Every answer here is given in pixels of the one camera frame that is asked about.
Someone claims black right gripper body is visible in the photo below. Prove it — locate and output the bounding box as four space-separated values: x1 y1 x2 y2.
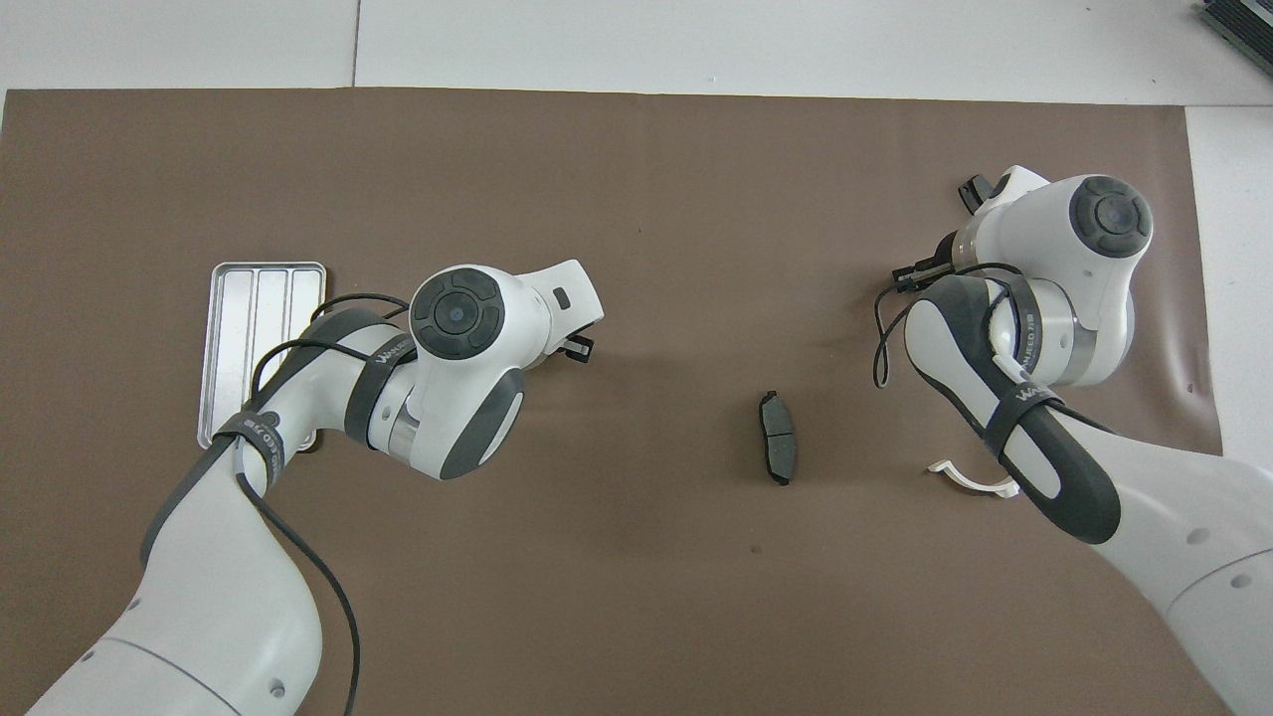
891 255 958 292

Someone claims silver metal tray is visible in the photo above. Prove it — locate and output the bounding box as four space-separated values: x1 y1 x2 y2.
196 262 328 453

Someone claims long grey brake pad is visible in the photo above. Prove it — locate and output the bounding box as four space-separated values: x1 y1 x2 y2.
759 390 798 486

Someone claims brown table mat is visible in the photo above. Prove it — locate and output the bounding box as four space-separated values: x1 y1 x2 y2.
0 88 1252 716

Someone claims grey ribbed device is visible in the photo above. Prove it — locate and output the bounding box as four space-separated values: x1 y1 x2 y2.
1196 0 1273 79

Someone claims white half-ring clamp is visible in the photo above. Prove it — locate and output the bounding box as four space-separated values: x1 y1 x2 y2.
927 457 1022 499

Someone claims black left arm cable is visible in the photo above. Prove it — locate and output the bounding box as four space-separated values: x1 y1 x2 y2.
234 291 414 716

